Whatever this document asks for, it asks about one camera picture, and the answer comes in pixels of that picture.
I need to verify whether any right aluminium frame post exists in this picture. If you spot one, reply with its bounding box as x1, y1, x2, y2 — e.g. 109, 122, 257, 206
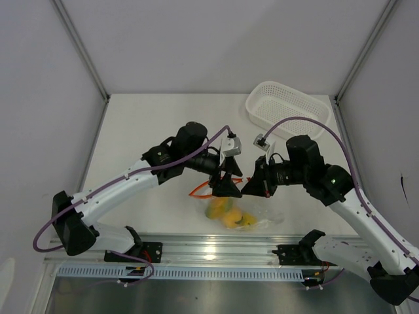
334, 0, 401, 105

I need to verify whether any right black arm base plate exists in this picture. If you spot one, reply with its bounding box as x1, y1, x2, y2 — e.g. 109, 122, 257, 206
272, 244, 322, 266

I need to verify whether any aluminium mounting rail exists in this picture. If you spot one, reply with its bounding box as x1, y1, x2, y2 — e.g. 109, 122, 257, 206
44, 232, 401, 271

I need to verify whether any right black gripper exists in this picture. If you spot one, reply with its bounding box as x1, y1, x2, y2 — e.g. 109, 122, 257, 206
242, 154, 308, 198

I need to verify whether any yellow green mango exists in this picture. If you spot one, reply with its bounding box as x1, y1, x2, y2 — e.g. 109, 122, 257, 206
205, 198, 234, 219

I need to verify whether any clear orange zip top bag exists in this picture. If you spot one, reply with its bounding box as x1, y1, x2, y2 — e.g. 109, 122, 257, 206
189, 181, 285, 231

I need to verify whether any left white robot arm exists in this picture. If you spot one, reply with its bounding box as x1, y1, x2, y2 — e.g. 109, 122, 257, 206
52, 122, 242, 262

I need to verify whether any right side aluminium rail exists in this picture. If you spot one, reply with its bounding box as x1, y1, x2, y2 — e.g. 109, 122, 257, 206
329, 96, 367, 201

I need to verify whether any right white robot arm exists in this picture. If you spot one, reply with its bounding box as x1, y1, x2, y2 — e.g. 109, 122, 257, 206
242, 135, 418, 305

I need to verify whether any white slotted cable duct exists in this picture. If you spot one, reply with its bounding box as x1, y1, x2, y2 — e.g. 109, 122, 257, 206
57, 265, 304, 282

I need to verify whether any orange fruit with leaf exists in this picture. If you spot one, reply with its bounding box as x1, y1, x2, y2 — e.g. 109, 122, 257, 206
221, 210, 242, 228

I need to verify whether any aluminium frame post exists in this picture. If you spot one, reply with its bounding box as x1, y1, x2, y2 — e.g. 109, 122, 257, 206
50, 0, 110, 103
334, 0, 401, 105

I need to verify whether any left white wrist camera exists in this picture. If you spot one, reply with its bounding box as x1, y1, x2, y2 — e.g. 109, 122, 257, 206
219, 135, 242, 165

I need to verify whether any left aluminium frame post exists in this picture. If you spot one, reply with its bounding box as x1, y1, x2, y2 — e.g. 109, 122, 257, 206
50, 0, 110, 103

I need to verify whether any white perforated plastic basket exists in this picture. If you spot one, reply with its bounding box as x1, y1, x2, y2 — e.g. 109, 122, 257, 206
245, 81, 332, 139

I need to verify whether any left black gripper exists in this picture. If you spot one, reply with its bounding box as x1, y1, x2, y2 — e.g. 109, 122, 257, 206
183, 150, 242, 197

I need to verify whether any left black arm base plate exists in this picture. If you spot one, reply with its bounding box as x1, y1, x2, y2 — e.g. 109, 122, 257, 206
104, 242, 163, 263

